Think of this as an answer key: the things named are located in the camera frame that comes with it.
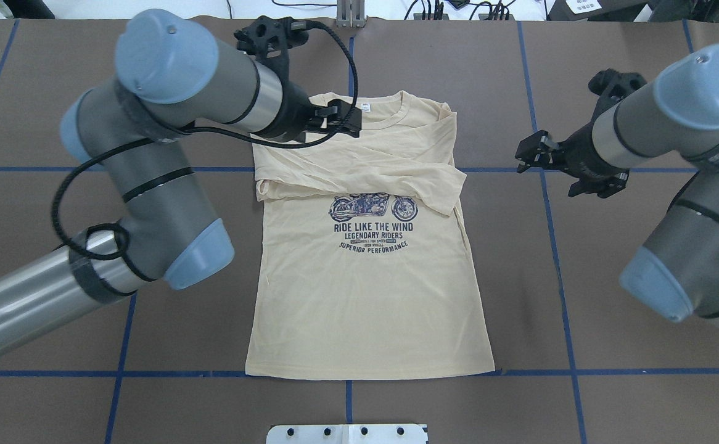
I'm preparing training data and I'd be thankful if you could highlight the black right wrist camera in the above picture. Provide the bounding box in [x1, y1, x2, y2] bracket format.
[588, 68, 647, 123]

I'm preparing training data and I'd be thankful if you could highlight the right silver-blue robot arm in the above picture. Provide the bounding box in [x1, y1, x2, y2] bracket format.
[515, 43, 719, 329]

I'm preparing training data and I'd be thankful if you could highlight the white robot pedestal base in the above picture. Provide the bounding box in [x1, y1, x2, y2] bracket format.
[265, 424, 429, 443]

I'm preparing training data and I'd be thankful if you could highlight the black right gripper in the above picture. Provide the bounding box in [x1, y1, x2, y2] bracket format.
[515, 126, 630, 199]

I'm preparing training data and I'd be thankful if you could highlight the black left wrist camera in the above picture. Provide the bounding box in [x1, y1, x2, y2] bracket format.
[233, 16, 309, 83]

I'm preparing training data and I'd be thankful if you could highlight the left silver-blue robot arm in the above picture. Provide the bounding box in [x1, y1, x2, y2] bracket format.
[0, 9, 361, 359]

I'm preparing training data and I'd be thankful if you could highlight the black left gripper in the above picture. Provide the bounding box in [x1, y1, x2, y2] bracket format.
[264, 81, 361, 141]

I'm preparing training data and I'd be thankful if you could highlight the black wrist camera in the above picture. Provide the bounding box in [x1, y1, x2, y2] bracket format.
[233, 16, 309, 83]
[588, 68, 647, 123]

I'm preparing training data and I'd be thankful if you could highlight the cream long-sleeve printed shirt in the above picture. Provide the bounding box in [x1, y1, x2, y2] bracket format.
[244, 91, 495, 381]

